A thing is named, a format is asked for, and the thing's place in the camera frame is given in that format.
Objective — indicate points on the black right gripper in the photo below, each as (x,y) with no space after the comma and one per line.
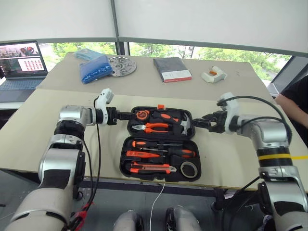
(219,125)

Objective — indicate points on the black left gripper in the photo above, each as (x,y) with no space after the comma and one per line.
(112,116)

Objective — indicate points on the orange black screwdriver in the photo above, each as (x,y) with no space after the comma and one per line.
(142,144)
(185,152)

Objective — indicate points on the orange test pen screwdriver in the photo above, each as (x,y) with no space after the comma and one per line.
(142,154)

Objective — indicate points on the black tool case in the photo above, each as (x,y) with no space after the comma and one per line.
(161,156)

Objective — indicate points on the grey tape roll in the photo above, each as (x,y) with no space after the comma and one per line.
(183,172)

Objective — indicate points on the orange black utility knife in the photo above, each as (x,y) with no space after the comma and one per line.
(151,168)

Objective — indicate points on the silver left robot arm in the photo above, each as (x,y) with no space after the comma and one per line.
(72,115)

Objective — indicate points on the person's bare forearm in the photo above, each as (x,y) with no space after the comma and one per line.
(285,106)

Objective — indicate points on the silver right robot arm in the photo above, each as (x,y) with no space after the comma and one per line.
(272,130)

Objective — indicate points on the orange tape measure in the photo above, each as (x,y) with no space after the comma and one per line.
(142,114)

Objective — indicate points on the steel claw hammer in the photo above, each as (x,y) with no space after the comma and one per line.
(186,124)

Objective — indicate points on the white clamp with orange part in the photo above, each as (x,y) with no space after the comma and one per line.
(213,77)

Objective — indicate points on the silver perforated round plate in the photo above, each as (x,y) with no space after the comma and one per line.
(124,66)

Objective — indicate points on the blue bag of small parts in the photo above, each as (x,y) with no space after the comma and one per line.
(95,69)

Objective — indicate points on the grey book with red label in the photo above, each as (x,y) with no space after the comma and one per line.
(172,68)

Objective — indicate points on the light blue plastic pack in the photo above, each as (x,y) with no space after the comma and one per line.
(87,53)

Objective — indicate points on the person's black shirt torso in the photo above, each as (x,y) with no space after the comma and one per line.
(299,96)

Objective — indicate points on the grey rounded robot right foot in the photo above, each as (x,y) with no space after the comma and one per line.
(184,217)

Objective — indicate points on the grey rounded robot foot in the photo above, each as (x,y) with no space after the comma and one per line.
(184,217)
(126,221)

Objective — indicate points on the yellow tape strip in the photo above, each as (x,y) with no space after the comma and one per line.
(300,157)

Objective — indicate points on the grey rounded robot left foot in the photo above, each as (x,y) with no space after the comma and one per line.
(126,221)

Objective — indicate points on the open grey laptop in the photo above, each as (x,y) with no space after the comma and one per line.
(21,72)

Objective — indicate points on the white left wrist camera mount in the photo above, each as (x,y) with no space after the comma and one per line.
(106,93)

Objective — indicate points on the black metal table frame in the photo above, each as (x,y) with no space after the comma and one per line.
(144,187)

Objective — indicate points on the dark window frame post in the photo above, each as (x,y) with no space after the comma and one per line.
(116,24)

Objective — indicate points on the grey slanted window frame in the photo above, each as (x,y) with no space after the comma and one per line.
(288,72)

